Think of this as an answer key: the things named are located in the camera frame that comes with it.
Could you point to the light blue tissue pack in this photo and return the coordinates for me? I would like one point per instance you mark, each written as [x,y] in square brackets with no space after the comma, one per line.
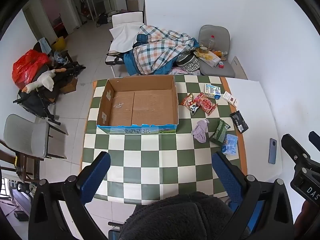
[230,144]

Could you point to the black fleece sleeve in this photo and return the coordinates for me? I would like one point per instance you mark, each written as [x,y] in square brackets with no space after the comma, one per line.
[184,216]

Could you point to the white cloth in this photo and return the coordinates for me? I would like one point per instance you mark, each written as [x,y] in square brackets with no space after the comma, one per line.
[124,36]

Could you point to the orange snack packet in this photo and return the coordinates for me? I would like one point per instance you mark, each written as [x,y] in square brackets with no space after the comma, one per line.
[190,104]

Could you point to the plastic bottle red cap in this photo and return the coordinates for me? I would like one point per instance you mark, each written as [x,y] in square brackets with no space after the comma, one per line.
[211,43]

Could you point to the yellow bag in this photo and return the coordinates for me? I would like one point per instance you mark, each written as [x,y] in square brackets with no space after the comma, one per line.
[59,44]

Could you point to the white red small box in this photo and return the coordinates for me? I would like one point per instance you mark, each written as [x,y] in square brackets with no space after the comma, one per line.
[230,99]

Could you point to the white plush goose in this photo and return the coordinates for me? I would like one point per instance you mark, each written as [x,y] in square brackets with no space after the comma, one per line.
[44,80]

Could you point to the blue smartphone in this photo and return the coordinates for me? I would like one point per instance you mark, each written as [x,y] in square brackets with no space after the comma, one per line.
[272,154]

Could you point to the black wipes packet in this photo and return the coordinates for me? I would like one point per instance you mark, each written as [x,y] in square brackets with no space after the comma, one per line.
[239,121]

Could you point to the small cardboard box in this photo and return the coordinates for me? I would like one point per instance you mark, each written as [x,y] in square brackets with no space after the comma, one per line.
[70,85]

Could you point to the snack bag on chair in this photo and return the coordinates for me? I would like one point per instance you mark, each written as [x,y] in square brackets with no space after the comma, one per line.
[207,56]

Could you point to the purple cloth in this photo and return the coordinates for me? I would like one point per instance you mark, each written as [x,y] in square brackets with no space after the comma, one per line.
[200,130]

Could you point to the red plastic bag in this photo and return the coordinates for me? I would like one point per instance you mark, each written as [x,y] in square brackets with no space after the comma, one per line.
[27,66]

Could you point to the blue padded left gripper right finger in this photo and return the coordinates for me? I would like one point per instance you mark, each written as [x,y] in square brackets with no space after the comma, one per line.
[230,176]

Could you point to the plaid blanket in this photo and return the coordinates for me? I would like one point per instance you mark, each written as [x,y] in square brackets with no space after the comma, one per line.
[156,50]

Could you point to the green white checkered tablecloth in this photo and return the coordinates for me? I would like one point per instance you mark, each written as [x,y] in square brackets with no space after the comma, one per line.
[149,167]

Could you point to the red floral wet wipes pack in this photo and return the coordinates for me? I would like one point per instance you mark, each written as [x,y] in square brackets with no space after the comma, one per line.
[205,104]

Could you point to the white folding chair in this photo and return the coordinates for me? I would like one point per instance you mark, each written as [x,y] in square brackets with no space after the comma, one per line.
[115,58]

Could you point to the black stroller frame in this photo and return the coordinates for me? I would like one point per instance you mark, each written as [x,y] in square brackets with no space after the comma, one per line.
[37,102]

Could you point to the grey padded chair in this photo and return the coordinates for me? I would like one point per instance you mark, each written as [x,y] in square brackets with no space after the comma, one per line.
[222,46]

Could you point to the yellow blue tissue pack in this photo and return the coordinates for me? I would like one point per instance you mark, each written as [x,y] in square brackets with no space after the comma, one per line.
[212,91]

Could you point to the green packet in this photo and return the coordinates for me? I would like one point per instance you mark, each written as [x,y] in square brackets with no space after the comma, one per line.
[218,137]

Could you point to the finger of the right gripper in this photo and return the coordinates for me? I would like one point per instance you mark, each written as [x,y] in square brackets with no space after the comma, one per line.
[314,138]
[297,153]

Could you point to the open cardboard box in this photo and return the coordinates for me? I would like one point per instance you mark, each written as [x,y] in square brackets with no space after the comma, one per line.
[139,105]

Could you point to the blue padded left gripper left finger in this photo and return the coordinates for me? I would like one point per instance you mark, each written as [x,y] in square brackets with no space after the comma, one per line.
[90,178]

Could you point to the grey chair left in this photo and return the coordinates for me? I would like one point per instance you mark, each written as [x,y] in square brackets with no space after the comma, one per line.
[33,139]

